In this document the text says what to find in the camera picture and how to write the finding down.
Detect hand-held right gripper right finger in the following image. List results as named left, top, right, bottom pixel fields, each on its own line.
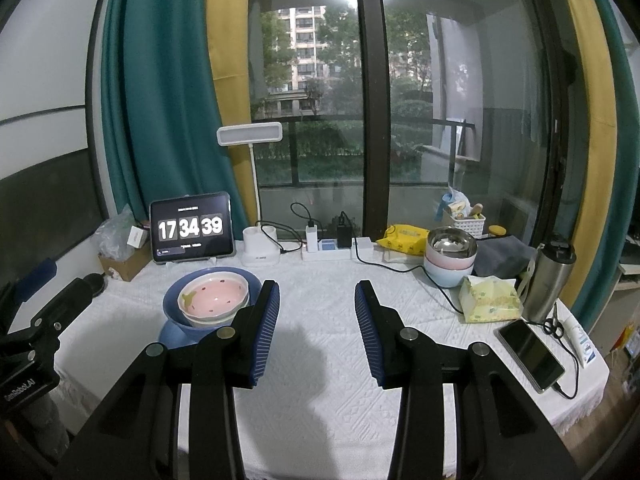
left=354, top=281, right=583, bottom=480

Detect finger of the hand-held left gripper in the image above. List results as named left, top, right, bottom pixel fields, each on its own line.
left=27, top=274, right=107, bottom=346
left=0, top=257, right=58, bottom=321

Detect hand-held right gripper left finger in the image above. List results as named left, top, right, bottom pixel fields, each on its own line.
left=52, top=280, right=281, bottom=480

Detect cream bowl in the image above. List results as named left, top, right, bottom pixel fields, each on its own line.
left=180, top=300, right=248, bottom=329

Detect pink strawberry bowl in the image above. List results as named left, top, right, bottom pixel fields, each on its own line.
left=178, top=273, right=250, bottom=317

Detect blue plate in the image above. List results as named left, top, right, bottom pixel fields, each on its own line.
left=159, top=320, right=201, bottom=347

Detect large blue bowl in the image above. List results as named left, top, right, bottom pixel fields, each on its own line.
left=163, top=266, right=263, bottom=343

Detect white tablecloth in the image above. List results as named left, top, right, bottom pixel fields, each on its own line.
left=52, top=240, right=611, bottom=480

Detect brown cardboard box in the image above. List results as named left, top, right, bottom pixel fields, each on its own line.
left=97, top=245, right=153, bottom=282

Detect clear plastic bag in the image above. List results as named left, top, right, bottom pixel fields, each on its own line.
left=94, top=205, right=151, bottom=261

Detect flat white box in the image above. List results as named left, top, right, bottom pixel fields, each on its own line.
left=382, top=249, right=427, bottom=264

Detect white power strip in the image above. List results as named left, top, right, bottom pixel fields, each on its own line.
left=301, top=245, right=358, bottom=262

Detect light blue bowl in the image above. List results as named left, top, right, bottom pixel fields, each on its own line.
left=424, top=260, right=476, bottom=289

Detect tablet with clock display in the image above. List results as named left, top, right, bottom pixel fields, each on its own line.
left=149, top=191, right=236, bottom=266

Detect white basket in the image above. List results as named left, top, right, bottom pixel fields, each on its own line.
left=442, top=210, right=487, bottom=239

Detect grey cloth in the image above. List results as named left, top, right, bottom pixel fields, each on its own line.
left=472, top=237, right=538, bottom=278

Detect blue packet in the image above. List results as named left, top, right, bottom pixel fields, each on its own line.
left=439, top=185, right=466, bottom=218

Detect black smartphone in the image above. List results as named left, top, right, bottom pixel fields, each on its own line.
left=496, top=319, right=567, bottom=394

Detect black scissors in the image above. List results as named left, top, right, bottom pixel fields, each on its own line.
left=542, top=302, right=568, bottom=338

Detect steel thermos bottle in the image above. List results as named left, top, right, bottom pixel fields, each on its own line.
left=520, top=234, right=577, bottom=325

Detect white desk lamp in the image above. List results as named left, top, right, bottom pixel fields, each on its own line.
left=216, top=122, right=283, bottom=267

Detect white cream tube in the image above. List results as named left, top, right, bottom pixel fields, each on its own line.
left=562, top=312, right=598, bottom=367

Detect black balcony railing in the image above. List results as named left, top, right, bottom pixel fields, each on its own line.
left=252, top=115, right=481, bottom=186

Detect teal curtain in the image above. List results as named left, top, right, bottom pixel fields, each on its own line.
left=572, top=0, right=640, bottom=331
left=101, top=0, right=251, bottom=226

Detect printed cardboard box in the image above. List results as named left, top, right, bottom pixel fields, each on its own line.
left=607, top=320, right=640, bottom=361

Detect yellow curtain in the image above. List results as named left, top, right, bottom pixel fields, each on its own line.
left=550, top=0, right=618, bottom=306
left=205, top=0, right=258, bottom=226

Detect long black cable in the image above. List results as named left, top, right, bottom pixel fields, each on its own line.
left=356, top=247, right=466, bottom=316

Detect black phone cable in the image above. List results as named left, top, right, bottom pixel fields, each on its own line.
left=550, top=332, right=583, bottom=401

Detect black window frame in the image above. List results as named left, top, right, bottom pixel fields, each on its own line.
left=240, top=0, right=576, bottom=261

